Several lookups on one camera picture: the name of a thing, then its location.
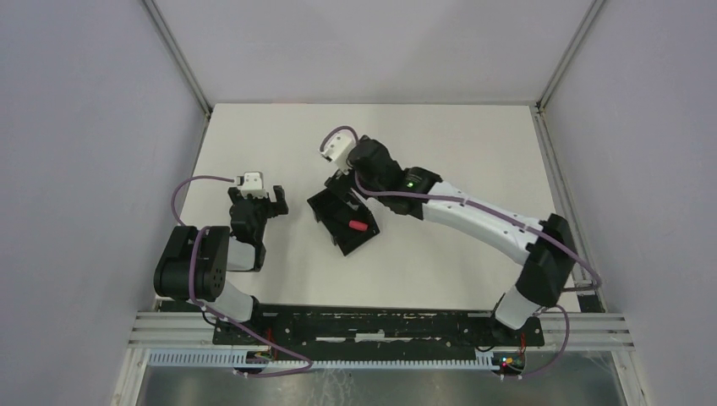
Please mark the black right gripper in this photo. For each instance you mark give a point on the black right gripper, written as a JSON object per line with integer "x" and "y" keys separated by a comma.
{"x": 342, "y": 184}

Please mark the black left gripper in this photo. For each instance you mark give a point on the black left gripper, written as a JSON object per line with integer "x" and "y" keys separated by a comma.
{"x": 276, "y": 207}

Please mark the red handled screwdriver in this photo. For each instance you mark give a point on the red handled screwdriver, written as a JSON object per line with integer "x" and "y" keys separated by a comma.
{"x": 354, "y": 224}

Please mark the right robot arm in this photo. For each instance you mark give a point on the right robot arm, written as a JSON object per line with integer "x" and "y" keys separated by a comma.
{"x": 543, "y": 248}

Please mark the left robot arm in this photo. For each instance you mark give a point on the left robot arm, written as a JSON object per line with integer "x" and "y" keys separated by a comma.
{"x": 194, "y": 264}

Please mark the black plastic bin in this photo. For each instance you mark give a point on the black plastic bin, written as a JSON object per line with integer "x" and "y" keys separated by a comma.
{"x": 327, "y": 209}

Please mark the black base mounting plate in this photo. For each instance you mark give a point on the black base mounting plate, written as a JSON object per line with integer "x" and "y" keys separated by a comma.
{"x": 346, "y": 333}

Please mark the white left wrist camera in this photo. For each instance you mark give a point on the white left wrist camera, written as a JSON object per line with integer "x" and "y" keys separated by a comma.
{"x": 250, "y": 185}

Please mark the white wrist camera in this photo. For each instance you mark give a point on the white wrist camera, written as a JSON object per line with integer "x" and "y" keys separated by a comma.
{"x": 336, "y": 150}
{"x": 250, "y": 185}

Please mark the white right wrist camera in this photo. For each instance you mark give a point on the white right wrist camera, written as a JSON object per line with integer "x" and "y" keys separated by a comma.
{"x": 336, "y": 150}

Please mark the aluminium front rail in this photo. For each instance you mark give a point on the aluminium front rail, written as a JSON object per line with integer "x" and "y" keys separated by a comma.
{"x": 587, "y": 331}

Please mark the aluminium rail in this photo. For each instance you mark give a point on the aluminium rail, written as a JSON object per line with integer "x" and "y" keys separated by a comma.
{"x": 591, "y": 301}
{"x": 587, "y": 331}

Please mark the aluminium left corner post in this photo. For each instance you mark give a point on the aluminium left corner post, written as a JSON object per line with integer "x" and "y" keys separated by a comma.
{"x": 170, "y": 42}

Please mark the aluminium corner post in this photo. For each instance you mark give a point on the aluminium corner post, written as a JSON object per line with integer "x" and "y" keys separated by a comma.
{"x": 573, "y": 46}
{"x": 170, "y": 42}

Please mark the white slotted cable duct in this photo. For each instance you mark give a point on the white slotted cable duct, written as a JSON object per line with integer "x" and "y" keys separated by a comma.
{"x": 243, "y": 359}

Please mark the aluminium right corner post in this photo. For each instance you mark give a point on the aluminium right corner post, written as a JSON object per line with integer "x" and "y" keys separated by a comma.
{"x": 573, "y": 46}

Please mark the aluminium right side rail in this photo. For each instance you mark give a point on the aluminium right side rail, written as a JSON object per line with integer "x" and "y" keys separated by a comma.
{"x": 591, "y": 301}

